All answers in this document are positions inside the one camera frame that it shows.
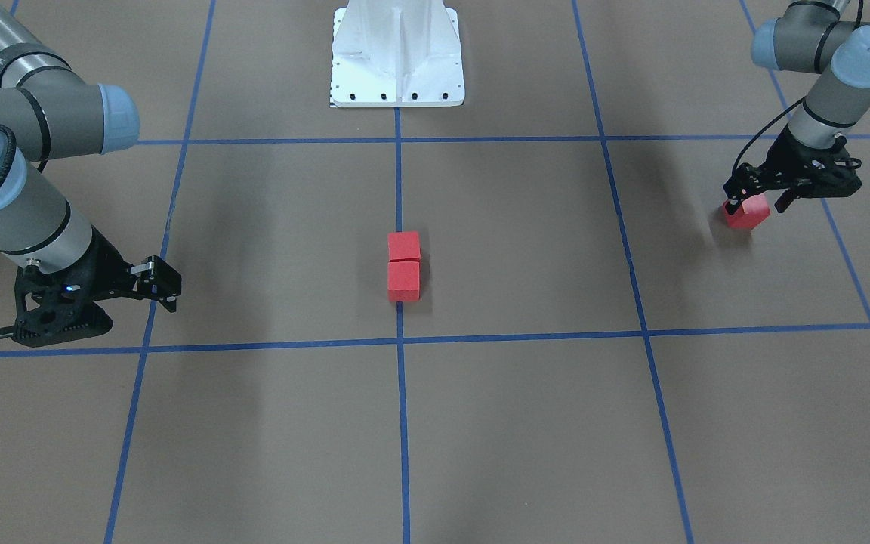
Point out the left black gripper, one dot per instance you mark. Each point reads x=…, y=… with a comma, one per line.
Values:
x=791, y=160

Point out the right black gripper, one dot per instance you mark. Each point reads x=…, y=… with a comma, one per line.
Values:
x=105, y=266

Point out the red block starting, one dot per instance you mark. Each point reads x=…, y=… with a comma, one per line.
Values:
x=748, y=215
x=404, y=246
x=404, y=281

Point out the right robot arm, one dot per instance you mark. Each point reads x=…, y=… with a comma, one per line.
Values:
x=65, y=266

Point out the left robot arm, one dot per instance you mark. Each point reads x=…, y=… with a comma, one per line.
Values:
x=811, y=37

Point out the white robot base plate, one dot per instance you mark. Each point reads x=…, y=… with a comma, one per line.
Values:
x=396, y=54

